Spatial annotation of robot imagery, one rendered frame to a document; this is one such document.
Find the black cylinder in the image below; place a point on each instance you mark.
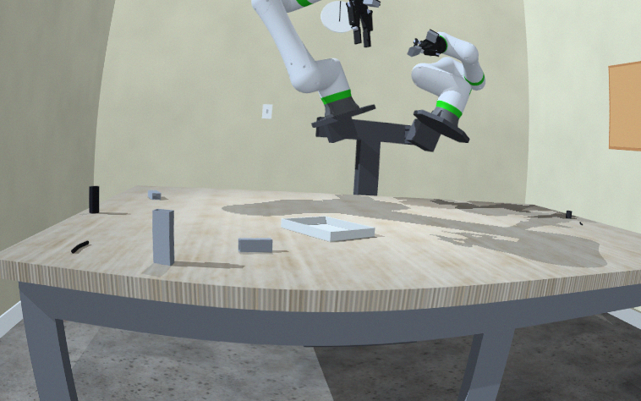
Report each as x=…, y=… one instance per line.
x=93, y=199

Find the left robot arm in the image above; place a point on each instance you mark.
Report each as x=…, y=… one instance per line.
x=444, y=77

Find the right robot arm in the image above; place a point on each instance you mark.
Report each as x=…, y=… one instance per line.
x=306, y=74

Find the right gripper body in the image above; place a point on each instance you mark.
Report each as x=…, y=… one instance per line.
x=356, y=5

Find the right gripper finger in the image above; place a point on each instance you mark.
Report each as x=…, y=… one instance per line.
x=355, y=25
x=367, y=25

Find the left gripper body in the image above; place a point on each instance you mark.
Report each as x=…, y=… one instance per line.
x=436, y=46

